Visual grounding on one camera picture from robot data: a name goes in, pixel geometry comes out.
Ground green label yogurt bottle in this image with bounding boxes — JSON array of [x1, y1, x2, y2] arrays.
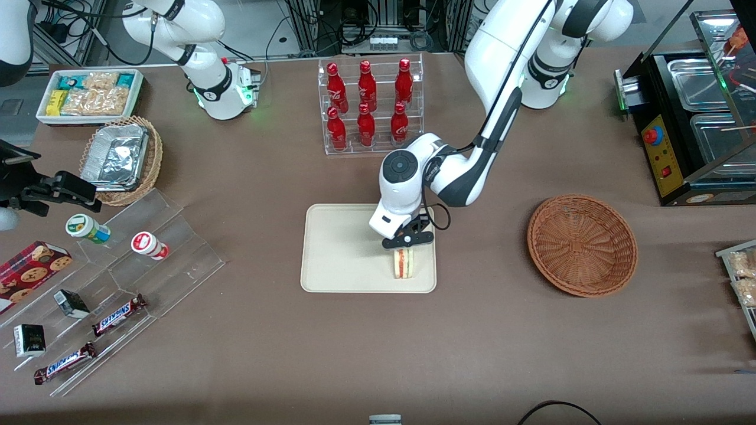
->
[[65, 214, 112, 245]]

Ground red label yogurt bottle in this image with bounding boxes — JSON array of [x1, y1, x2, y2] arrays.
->
[[131, 231, 171, 261]]

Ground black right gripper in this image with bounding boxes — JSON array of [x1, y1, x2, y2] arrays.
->
[[0, 170, 103, 217]]

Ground aluminium foil container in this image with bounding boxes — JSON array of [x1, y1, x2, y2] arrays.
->
[[80, 123, 150, 193]]

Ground small black box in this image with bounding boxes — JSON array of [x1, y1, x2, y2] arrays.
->
[[53, 289, 91, 320], [13, 323, 47, 359]]

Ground white power strip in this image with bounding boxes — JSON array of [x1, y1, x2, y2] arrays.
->
[[369, 34, 410, 51]]

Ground red cola bottle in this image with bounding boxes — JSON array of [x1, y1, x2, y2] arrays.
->
[[390, 101, 410, 148], [357, 103, 377, 149], [327, 106, 348, 152], [357, 60, 378, 113], [326, 62, 348, 115], [395, 57, 414, 110]]

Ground clear acrylic bottle rack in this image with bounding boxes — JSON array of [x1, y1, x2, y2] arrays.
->
[[318, 53, 425, 156]]

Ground brown wicker basket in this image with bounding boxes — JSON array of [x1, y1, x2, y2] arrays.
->
[[527, 194, 639, 298]]

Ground black floor cable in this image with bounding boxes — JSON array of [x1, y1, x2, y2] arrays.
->
[[517, 400, 603, 425]]

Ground white rectangular snack bin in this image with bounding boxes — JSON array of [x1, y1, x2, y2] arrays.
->
[[35, 68, 146, 127]]

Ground red plaid cookie box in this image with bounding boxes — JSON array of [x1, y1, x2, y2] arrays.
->
[[0, 240, 74, 316]]

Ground triangular sandwich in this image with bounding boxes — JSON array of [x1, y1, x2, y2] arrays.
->
[[392, 247, 418, 280]]

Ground black food warmer machine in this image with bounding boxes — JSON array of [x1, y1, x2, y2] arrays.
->
[[614, 0, 756, 207]]

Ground beige plastic tray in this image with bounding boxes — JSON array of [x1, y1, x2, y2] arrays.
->
[[300, 204, 438, 294]]

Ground Snickers chocolate bar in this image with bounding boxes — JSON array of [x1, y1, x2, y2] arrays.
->
[[33, 341, 99, 385], [92, 293, 148, 338]]

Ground steel pan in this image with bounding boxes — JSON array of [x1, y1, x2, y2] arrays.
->
[[666, 57, 733, 113], [689, 112, 756, 173]]

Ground aluminium profile frame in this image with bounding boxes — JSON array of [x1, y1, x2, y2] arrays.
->
[[286, 0, 474, 55]]

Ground clear snack packet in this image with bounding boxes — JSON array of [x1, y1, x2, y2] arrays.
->
[[728, 249, 756, 280], [732, 277, 756, 308]]

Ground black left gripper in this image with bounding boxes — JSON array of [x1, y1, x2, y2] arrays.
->
[[381, 215, 435, 256]]

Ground light wicker basket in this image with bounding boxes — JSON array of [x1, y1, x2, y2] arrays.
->
[[79, 115, 164, 207]]

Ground small clear cracker bag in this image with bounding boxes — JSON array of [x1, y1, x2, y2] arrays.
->
[[82, 71, 120, 91]]

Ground grey metal tray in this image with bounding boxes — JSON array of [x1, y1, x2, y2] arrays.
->
[[715, 239, 756, 343]]

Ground large clear cracker bag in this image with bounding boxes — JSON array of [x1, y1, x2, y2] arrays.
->
[[61, 87, 131, 117]]

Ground clear acrylic stepped display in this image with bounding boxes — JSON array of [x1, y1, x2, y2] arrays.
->
[[0, 188, 227, 398]]

